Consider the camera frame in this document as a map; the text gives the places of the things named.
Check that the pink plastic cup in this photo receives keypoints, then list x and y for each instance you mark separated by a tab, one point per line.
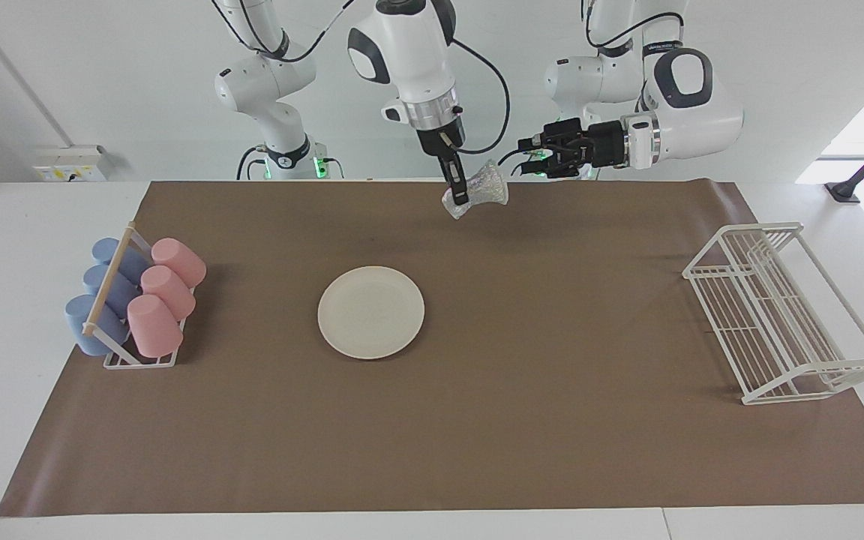
181	262
169	292
153	326

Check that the cup holder rack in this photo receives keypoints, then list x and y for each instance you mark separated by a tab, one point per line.
109	277

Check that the white wall socket box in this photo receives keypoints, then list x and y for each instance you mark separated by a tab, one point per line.
72	161

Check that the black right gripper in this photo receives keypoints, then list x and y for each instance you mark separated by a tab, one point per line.
441	139

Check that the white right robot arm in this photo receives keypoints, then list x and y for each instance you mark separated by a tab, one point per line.
409	60

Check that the blue plastic cup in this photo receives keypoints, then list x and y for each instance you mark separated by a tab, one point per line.
94	279
104	251
78	319

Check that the cream round plate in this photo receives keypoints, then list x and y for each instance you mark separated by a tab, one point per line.
370	313

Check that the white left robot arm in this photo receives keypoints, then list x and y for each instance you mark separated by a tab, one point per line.
694	120

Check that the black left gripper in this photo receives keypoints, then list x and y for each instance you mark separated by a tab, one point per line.
604	144

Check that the brown table mat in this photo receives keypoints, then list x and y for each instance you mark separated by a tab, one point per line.
477	450

